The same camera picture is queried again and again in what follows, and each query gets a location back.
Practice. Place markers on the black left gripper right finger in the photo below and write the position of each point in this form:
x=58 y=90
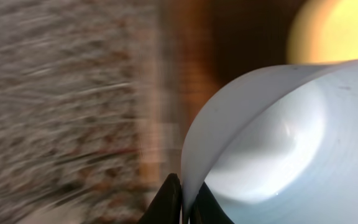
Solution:
x=206 y=209

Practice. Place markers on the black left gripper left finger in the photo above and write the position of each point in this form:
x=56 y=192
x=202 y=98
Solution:
x=166 y=206

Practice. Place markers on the light blue bowl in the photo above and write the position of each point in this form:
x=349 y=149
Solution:
x=277 y=145

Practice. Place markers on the yellow round plate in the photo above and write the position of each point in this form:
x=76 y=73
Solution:
x=324 y=31

